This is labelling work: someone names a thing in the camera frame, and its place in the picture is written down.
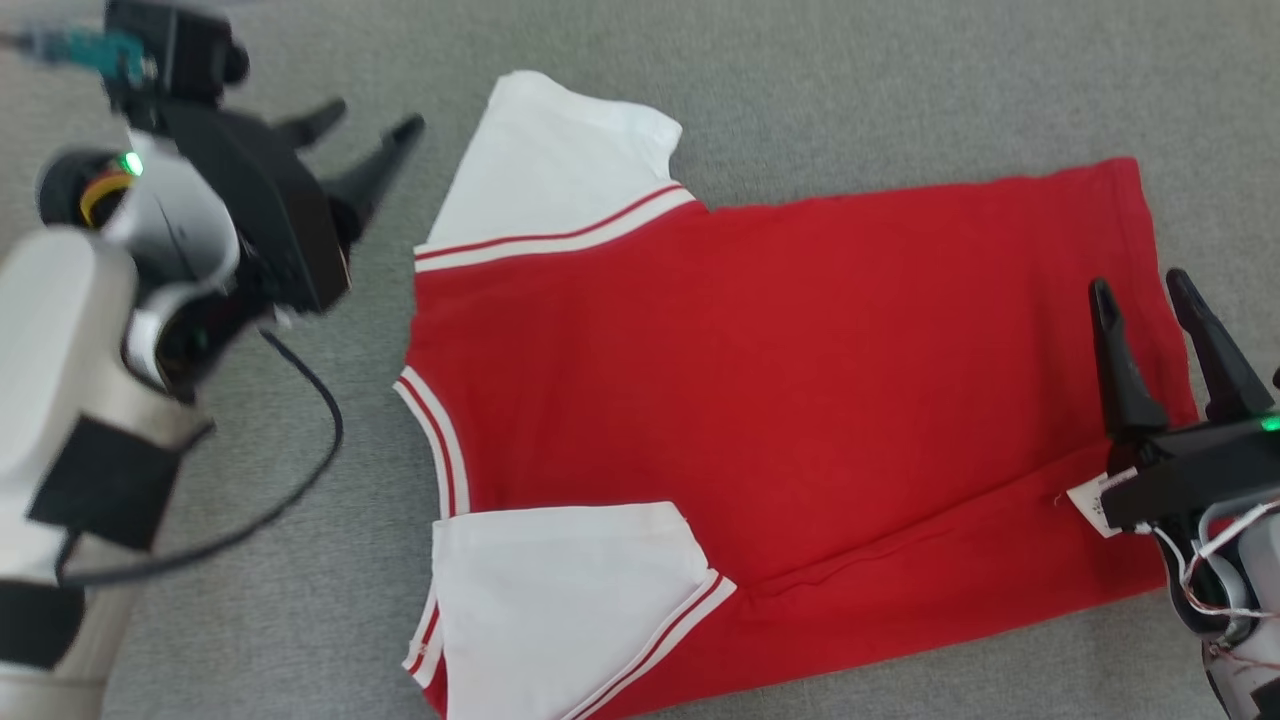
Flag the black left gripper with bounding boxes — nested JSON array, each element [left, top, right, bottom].
[[160, 98, 426, 316]]

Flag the thin white red wires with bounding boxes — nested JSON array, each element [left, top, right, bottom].
[[1155, 500, 1280, 673]]

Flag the grey fabric sofa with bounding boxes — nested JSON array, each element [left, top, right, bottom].
[[0, 0, 1280, 720]]

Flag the black cable with teal plug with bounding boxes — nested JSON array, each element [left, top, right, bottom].
[[0, 25, 148, 86]]

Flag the red white-sleeved Bulls jersey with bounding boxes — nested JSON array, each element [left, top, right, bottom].
[[393, 70, 1201, 720]]

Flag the thin black looping cable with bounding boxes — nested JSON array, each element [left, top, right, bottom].
[[58, 328, 346, 588]]

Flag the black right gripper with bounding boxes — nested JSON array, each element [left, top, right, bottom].
[[1088, 268, 1280, 536]]

